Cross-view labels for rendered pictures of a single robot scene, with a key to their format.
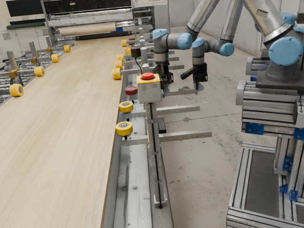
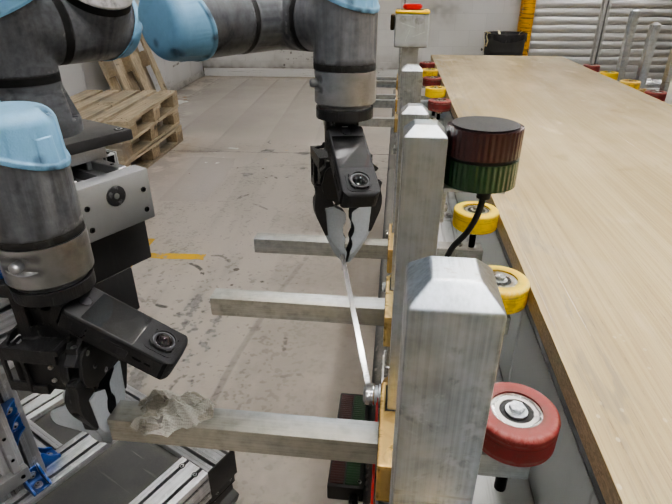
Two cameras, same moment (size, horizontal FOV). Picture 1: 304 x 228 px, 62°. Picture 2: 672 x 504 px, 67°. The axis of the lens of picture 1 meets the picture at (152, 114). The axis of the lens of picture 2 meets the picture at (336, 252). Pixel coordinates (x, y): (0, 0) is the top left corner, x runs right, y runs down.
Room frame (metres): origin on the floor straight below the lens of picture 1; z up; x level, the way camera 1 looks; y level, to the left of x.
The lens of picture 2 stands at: (1.93, -0.01, 1.27)
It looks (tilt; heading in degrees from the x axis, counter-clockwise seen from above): 28 degrees down; 187
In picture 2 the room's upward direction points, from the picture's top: straight up
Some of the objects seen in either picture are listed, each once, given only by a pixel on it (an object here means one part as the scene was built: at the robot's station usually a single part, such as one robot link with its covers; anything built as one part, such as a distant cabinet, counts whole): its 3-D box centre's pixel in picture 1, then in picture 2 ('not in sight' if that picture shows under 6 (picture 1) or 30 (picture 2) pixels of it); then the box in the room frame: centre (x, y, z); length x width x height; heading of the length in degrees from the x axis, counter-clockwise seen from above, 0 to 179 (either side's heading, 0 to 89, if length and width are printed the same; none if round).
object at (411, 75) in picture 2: not in sight; (403, 197); (1.01, 0.01, 0.91); 0.03 x 0.03 x 0.48; 1
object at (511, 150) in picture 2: (135, 49); (483, 138); (1.51, 0.06, 1.16); 0.06 x 0.06 x 0.02
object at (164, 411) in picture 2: (184, 87); (171, 405); (1.55, -0.23, 0.87); 0.09 x 0.07 x 0.02; 91
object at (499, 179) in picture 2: (135, 54); (479, 168); (1.51, 0.06, 1.13); 0.06 x 0.06 x 0.02
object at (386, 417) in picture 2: not in sight; (404, 432); (1.53, 0.02, 0.85); 0.13 x 0.06 x 0.05; 1
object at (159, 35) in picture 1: (161, 40); (342, 18); (1.28, -0.08, 1.23); 0.09 x 0.08 x 0.11; 60
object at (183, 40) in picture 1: (180, 40); (270, 17); (1.25, -0.17, 1.23); 0.11 x 0.11 x 0.08; 60
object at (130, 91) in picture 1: (132, 95); (508, 448); (1.54, 0.12, 0.85); 0.08 x 0.08 x 0.11
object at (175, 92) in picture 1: (162, 94); (312, 438); (1.55, -0.08, 0.84); 0.43 x 0.03 x 0.04; 91
